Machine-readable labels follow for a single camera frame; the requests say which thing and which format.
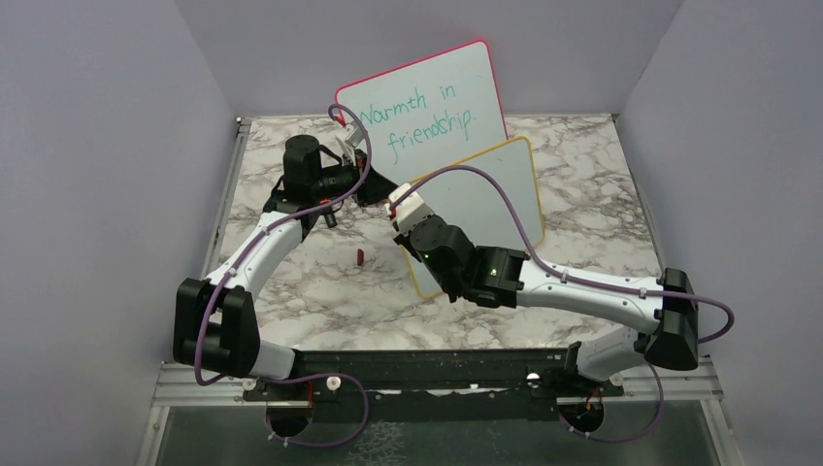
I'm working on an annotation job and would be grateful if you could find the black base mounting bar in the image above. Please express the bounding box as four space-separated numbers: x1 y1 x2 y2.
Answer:
202 348 623 433

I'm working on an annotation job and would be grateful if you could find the black orange highlighter marker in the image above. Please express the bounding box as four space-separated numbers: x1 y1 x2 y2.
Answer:
322 206 338 228

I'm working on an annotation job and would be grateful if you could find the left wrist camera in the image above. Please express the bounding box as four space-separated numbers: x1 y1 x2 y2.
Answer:
334 123 364 159

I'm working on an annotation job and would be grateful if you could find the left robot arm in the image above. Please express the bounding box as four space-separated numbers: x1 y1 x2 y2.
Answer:
173 125 395 399

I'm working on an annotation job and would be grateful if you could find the yellow framed whiteboard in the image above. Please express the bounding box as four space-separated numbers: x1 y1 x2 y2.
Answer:
391 136 545 306

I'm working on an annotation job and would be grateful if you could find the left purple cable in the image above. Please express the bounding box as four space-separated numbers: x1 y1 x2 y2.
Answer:
192 103 373 450

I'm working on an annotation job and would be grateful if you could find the aluminium table edge rail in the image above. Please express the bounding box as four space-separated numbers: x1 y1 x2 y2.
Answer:
196 116 252 280

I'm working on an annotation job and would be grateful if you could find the pink framed whiteboard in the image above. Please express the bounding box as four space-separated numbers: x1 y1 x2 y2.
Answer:
335 40 508 184

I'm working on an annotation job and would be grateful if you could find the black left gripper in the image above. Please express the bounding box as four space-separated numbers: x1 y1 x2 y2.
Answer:
311 149 401 207

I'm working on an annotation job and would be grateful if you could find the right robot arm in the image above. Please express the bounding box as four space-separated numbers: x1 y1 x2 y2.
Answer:
391 215 699 395

